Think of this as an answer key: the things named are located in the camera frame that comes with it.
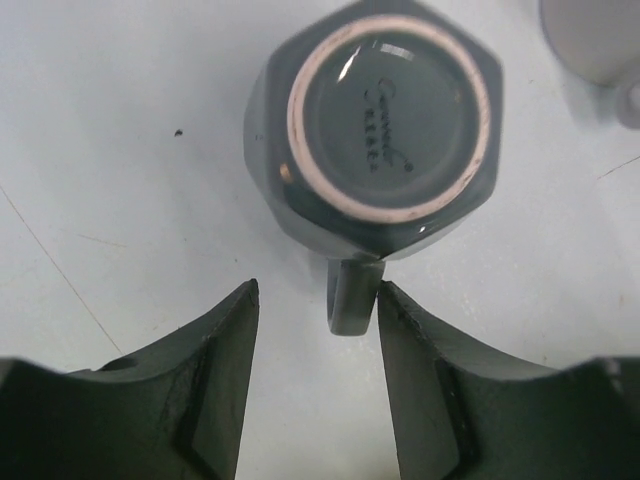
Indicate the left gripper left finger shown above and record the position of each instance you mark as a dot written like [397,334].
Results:
[171,410]

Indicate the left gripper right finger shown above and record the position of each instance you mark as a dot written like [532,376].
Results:
[462,409]

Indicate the dark grey mug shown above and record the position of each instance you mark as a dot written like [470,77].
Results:
[371,134]

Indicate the light grey mug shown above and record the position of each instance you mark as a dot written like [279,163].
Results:
[599,42]

